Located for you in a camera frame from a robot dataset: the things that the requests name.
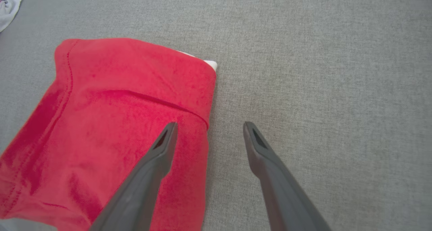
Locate red shorts with white stripe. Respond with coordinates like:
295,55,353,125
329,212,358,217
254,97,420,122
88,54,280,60
0,38,218,231

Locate red jersey with white sleeves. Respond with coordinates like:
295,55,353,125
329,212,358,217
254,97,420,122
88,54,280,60
0,0,23,33

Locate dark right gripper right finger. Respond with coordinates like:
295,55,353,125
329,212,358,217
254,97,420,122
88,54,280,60
243,121,333,231

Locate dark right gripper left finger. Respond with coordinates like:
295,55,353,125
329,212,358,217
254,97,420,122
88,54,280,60
88,121,179,231

